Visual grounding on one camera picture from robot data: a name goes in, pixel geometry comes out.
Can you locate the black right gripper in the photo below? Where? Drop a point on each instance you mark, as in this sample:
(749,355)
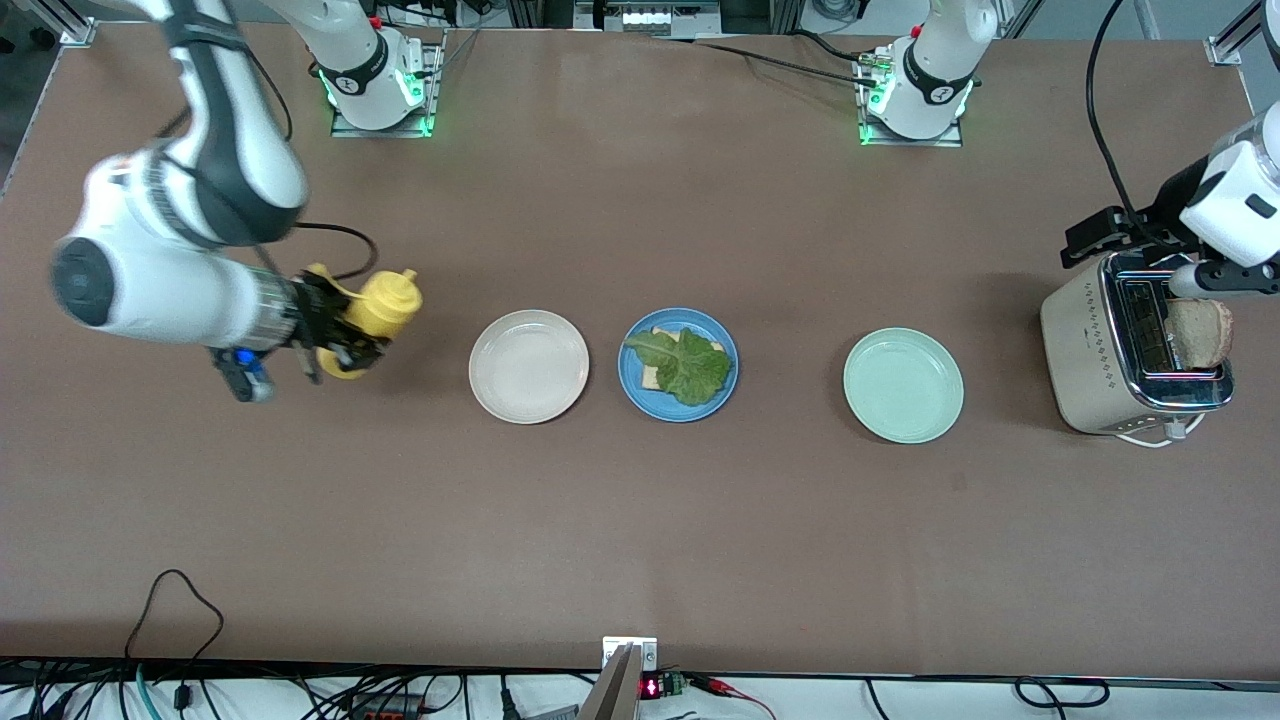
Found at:
(318,313)

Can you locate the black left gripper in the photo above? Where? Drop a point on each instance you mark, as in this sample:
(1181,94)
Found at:
(1166,205)

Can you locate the yellow mustard squeeze bottle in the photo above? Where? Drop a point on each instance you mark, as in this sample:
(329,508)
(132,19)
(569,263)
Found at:
(385,305)

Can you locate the toasted bread slice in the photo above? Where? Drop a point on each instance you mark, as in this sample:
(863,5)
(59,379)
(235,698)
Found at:
(651,378)
(1200,335)

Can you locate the green lettuce leaf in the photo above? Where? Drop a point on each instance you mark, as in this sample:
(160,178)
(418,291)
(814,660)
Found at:
(695,370)

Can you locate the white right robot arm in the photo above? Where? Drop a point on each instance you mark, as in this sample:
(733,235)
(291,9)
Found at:
(170,290)

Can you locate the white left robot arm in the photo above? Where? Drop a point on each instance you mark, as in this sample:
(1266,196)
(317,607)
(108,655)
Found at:
(935,70)

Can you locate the beige round plate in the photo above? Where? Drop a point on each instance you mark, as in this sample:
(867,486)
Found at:
(530,367)

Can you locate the pale green round plate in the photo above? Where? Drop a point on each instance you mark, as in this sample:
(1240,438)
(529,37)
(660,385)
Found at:
(903,385)

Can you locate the blue round plate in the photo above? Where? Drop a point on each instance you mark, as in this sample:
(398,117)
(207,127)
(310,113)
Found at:
(678,413)

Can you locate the beige chrome toaster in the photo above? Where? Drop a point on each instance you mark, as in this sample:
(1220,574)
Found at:
(1085,350)

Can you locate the electronics box with white lights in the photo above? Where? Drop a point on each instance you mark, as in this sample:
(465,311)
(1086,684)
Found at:
(650,18)

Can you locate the circuit board with red display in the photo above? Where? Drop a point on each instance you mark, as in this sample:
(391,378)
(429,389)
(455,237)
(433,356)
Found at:
(652,687)

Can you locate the red clip lead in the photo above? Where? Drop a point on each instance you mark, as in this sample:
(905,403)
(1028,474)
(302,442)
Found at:
(725,688)

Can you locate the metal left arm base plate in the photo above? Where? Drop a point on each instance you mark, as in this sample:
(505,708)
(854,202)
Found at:
(905,142)

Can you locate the aluminium frame corner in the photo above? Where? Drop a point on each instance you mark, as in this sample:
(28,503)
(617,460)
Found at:
(1225,50)
(75,30)

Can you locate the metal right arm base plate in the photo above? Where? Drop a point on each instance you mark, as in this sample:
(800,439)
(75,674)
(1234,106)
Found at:
(433,90)

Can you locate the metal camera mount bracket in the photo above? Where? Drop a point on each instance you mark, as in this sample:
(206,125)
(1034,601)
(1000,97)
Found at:
(620,690)

